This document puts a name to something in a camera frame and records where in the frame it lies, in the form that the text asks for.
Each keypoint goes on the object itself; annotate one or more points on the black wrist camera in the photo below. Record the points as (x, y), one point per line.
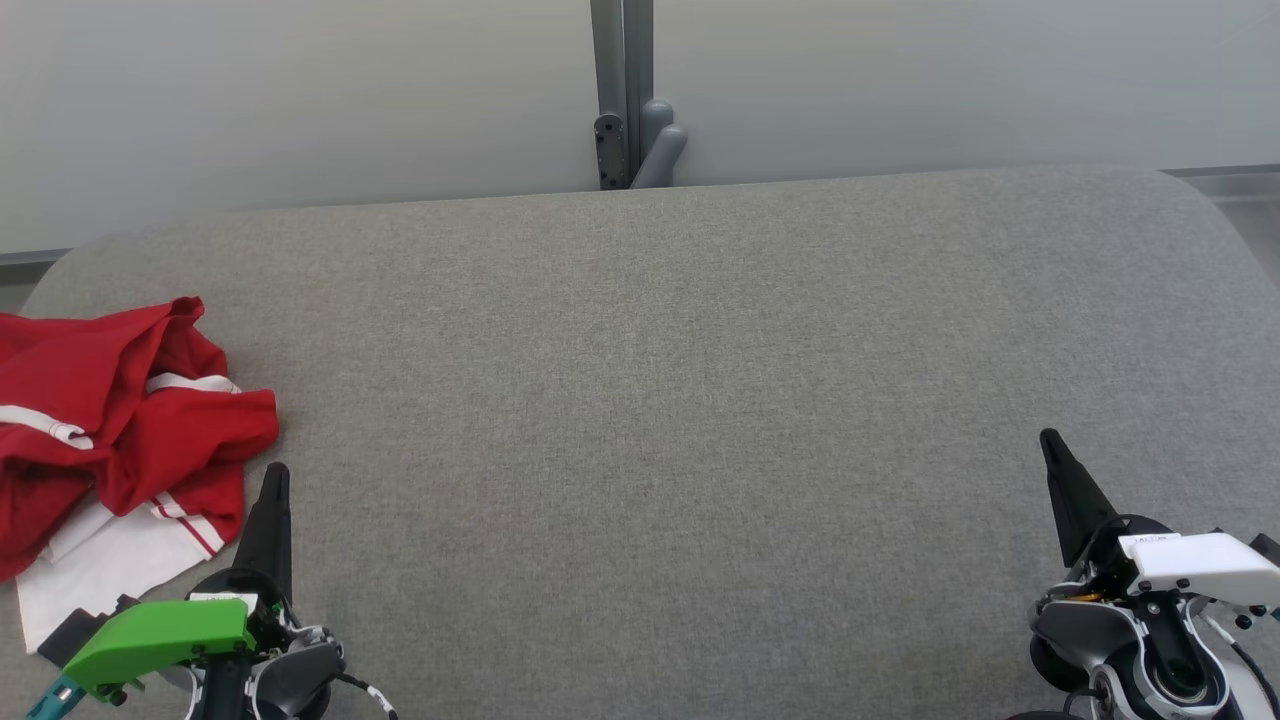
(70, 635)
(1268, 548)

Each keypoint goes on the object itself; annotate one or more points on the dark perforated bracket plate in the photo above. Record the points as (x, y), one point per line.
(610, 150)

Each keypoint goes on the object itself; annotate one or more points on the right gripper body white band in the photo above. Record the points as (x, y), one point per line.
(1200, 565)

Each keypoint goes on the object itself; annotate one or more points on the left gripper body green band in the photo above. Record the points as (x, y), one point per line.
(160, 630)

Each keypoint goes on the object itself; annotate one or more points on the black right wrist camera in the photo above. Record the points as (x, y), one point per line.
(1268, 548)

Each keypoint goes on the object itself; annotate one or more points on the red white striped garment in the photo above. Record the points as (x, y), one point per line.
(100, 575)

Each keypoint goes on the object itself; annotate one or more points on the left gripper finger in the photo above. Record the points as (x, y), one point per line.
(270, 530)

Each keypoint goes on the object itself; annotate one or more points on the grey fabric sofa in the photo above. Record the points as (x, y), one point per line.
(700, 420)

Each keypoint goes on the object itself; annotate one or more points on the red jersey white hem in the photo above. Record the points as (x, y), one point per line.
(90, 350)

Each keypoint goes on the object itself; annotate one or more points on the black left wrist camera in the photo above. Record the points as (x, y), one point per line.
(70, 635)

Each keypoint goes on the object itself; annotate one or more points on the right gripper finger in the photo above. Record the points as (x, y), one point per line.
(1078, 500)

